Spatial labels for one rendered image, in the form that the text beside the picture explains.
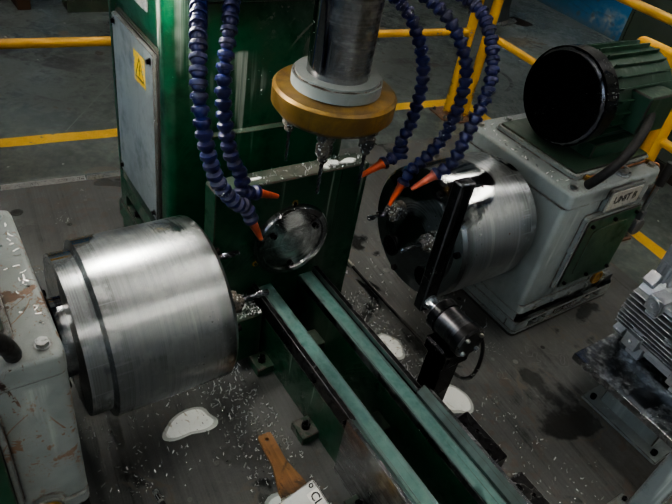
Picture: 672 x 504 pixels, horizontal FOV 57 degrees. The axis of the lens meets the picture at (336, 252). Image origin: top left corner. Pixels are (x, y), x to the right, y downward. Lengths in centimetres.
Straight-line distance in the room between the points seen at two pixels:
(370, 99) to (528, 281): 58
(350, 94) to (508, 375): 69
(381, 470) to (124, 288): 43
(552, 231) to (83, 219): 101
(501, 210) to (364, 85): 38
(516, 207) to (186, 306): 62
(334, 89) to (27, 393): 52
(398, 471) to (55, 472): 46
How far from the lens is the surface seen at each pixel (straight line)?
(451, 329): 99
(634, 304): 121
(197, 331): 82
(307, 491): 72
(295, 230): 110
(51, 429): 83
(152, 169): 114
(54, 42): 307
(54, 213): 154
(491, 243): 111
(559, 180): 121
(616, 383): 122
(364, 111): 85
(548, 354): 138
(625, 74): 127
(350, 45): 84
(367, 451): 94
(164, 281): 81
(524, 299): 132
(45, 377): 75
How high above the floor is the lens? 169
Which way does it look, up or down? 38 degrees down
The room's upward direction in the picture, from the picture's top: 11 degrees clockwise
